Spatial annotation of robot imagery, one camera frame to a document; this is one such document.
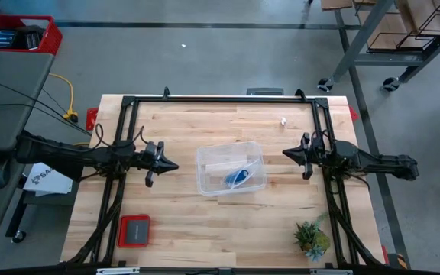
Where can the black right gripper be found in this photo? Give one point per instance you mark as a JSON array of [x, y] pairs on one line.
[[321, 154]]

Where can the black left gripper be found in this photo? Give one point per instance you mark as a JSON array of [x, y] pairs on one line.
[[150, 160]]

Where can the clear plastic container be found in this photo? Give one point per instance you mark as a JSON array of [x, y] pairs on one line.
[[212, 153]]

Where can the blue elastic bandage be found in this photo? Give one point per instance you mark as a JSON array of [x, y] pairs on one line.
[[237, 177]]

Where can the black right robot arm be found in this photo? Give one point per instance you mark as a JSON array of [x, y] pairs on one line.
[[376, 162]]

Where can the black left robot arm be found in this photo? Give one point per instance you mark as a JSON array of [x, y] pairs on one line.
[[71, 154]]

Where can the small white tape roll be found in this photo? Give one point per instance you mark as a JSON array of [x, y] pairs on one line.
[[283, 121]]

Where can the red table clamp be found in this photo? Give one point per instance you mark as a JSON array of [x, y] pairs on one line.
[[353, 114], [91, 119], [385, 255]]

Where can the grey box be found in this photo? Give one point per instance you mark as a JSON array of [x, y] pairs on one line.
[[264, 91]]

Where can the grey portable drive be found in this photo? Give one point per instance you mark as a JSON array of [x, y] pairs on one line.
[[136, 232]]

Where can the red square tray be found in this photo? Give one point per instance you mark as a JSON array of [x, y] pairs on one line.
[[120, 231]]

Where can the small green succulent plant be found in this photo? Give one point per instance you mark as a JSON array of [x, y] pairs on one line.
[[311, 238]]

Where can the black desk support beam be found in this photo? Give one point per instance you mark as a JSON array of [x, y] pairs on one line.
[[73, 174]]

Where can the white printed paper sheet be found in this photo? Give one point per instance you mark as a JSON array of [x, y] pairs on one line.
[[52, 183]]

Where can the black overhead rig beam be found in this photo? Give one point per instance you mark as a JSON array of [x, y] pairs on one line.
[[220, 271]]

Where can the wooden table in background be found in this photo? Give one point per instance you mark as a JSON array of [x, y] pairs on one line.
[[361, 38]]

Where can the yellow black striped block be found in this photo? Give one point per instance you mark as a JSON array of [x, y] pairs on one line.
[[398, 261]]

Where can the flat brown cardboard piece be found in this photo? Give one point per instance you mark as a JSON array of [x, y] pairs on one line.
[[336, 4]]

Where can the brown cardboard box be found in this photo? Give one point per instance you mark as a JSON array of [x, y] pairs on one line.
[[392, 23]]

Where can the black desk caster wheel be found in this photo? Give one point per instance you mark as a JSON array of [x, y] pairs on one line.
[[18, 237]]

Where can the red plastic crate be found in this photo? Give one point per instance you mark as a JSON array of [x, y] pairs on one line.
[[54, 38]]

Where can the grey desk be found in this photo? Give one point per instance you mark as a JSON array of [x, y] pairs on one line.
[[6, 76]]

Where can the black device in crate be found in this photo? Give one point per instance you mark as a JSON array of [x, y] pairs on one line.
[[3, 39], [31, 38]]

